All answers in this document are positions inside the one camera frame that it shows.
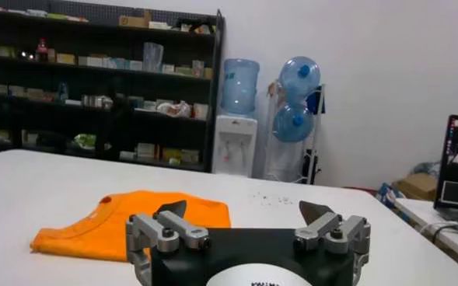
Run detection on orange t-shirt with white print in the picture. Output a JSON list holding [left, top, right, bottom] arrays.
[[30, 190, 232, 263]]

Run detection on white paper cup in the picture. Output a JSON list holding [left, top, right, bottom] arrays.
[[192, 103, 210, 120]]

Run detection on blue and white bag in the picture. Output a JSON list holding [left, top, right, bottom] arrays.
[[376, 182, 399, 207]]

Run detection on upright blue water jug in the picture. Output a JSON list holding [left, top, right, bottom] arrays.
[[220, 58, 260, 117]]

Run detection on bowl of green vegetables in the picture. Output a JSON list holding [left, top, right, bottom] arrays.
[[74, 134, 97, 151]]

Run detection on small brown carton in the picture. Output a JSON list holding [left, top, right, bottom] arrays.
[[118, 9, 152, 28]]

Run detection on blue water jug lying level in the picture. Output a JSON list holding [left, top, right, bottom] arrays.
[[271, 103, 315, 144]]

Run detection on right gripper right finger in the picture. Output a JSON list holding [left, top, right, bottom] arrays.
[[292, 200, 372, 286]]

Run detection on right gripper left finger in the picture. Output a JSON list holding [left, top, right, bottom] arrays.
[[125, 200, 212, 286]]

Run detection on cola bottle with red label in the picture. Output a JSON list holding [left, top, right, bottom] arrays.
[[36, 37, 50, 62]]

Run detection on scattered small crumbs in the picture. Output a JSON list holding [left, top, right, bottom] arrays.
[[251, 192, 295, 207]]

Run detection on plastic bag with food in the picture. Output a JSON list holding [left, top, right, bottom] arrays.
[[156, 100, 193, 119]]

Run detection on white water dispenser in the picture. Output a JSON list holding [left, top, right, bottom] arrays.
[[212, 114, 259, 178]]

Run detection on black shelving unit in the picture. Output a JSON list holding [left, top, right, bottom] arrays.
[[0, 7, 226, 174]]

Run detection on pile of grey clothes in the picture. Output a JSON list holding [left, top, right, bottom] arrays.
[[413, 161, 442, 178]]

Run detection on white wire jug rack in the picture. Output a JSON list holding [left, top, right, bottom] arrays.
[[265, 79, 327, 186]]

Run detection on blue water jug lying tilted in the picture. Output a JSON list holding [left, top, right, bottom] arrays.
[[278, 56, 322, 103]]

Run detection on small blue bottle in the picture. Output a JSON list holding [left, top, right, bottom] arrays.
[[57, 81, 69, 103]]

